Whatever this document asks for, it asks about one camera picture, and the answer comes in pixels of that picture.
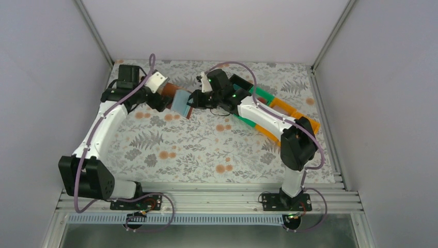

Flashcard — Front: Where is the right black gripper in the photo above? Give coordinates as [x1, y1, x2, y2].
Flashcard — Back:
[184, 89, 222, 110]

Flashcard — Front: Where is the brown leather card holder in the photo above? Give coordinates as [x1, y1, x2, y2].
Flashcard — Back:
[161, 83, 193, 119]

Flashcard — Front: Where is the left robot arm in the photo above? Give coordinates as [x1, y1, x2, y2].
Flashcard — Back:
[58, 65, 172, 209]

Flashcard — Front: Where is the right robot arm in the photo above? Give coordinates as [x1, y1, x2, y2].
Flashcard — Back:
[187, 69, 317, 210]

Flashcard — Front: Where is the black storage bin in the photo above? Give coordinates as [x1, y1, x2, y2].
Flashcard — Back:
[229, 74, 254, 92]

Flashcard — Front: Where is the floral table mat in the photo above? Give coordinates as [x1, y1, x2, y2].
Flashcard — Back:
[105, 60, 335, 183]

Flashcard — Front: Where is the green storage bin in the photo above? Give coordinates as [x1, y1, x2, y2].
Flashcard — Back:
[234, 88, 275, 128]

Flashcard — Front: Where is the orange storage bin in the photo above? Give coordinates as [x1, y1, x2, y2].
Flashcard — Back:
[255, 97, 320, 147]

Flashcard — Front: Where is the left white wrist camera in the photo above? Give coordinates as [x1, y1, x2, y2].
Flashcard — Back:
[146, 70, 169, 93]

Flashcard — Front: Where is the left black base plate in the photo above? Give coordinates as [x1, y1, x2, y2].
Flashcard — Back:
[110, 193, 163, 211]

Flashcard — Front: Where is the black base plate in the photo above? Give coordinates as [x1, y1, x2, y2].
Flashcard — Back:
[110, 193, 163, 211]
[258, 192, 312, 212]

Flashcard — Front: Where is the aluminium rail frame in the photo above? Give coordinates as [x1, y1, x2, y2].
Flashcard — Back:
[52, 183, 366, 228]

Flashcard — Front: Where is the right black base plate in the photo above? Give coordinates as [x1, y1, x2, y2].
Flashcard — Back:
[258, 192, 312, 212]

